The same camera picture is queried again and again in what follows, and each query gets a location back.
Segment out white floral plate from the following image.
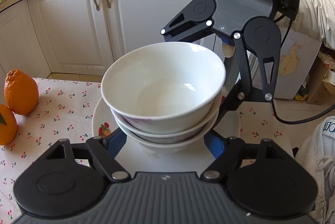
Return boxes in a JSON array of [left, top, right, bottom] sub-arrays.
[[91, 96, 241, 174]]

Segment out white floral bowl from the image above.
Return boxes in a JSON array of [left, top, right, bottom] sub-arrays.
[[110, 92, 223, 145], [101, 42, 226, 134]]

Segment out white sleeved forearm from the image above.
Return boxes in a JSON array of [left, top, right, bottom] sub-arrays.
[[292, 0, 335, 50]]

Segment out white kitchen base cabinets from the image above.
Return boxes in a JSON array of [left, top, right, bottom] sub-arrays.
[[0, 0, 220, 79]]

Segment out cherry print tablecloth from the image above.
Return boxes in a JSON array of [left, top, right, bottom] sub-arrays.
[[1, 78, 292, 223]]

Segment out orange with leaf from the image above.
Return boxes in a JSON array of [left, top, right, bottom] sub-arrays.
[[0, 104, 18, 145]]

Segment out plain orange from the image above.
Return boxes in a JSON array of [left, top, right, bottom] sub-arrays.
[[3, 69, 39, 116]]

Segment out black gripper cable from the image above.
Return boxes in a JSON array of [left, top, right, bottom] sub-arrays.
[[271, 99, 335, 125]]

